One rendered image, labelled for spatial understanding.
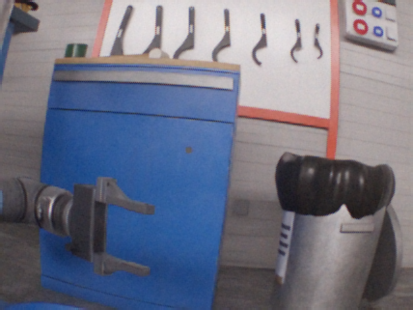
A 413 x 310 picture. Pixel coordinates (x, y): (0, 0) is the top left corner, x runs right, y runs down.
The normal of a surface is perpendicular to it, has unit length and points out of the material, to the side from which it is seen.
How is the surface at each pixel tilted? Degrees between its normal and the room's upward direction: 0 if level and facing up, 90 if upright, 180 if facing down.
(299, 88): 90
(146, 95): 90
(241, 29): 90
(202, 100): 90
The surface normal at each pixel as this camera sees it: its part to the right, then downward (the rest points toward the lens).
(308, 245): -0.64, 0.00
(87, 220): -0.46, -0.05
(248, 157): -0.05, 0.02
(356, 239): 0.18, 0.09
